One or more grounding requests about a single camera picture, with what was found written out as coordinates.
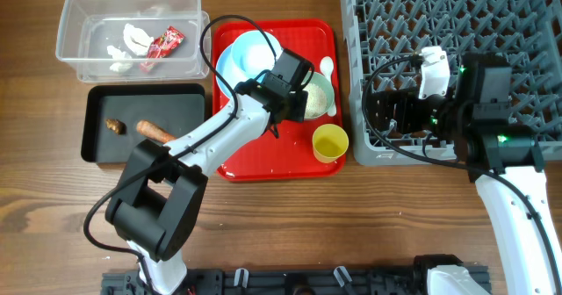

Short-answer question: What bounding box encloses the green bowl with rice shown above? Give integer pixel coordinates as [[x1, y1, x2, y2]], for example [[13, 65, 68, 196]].
[[304, 72, 335, 120]]

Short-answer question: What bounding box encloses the yellow plastic cup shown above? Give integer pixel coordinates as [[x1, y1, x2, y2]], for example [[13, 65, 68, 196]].
[[312, 124, 349, 163]]

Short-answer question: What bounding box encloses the white plastic spoon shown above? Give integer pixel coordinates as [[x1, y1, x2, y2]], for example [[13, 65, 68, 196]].
[[320, 56, 337, 117]]

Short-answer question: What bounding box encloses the light blue small bowl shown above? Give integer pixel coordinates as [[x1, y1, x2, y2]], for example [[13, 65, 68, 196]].
[[231, 30, 283, 79]]

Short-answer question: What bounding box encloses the light blue plate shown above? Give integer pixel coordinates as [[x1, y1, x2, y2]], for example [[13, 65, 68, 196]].
[[215, 45, 248, 98]]

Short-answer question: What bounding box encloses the red snack wrapper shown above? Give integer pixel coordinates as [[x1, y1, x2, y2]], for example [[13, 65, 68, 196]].
[[140, 25, 185, 74]]

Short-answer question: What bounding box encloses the orange carrot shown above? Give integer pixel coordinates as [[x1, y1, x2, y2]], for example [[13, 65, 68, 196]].
[[136, 119, 176, 144]]

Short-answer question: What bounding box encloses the white tissue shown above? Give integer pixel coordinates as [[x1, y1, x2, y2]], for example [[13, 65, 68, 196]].
[[106, 23, 154, 74]]

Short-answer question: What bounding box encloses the brown food scrap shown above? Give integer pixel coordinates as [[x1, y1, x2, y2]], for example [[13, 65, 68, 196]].
[[105, 119, 126, 135]]

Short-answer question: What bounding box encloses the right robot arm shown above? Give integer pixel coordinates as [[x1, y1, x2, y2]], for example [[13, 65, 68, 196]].
[[361, 47, 561, 294]]

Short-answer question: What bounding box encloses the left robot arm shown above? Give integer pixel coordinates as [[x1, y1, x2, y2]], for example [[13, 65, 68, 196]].
[[105, 49, 314, 294]]

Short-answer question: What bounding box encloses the grey dishwasher rack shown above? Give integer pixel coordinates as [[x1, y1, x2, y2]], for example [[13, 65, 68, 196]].
[[341, 0, 561, 166]]

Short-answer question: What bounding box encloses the clear plastic waste bin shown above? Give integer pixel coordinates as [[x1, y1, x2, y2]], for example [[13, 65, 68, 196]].
[[55, 0, 211, 83]]

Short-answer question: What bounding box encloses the red serving tray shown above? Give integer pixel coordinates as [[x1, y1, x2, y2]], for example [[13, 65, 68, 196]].
[[217, 18, 346, 182]]

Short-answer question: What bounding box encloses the black plastic tray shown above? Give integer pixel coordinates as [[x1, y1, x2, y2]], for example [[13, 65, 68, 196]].
[[81, 83, 205, 163]]

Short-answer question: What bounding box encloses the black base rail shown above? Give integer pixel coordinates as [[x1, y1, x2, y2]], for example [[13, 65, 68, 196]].
[[100, 264, 491, 295]]

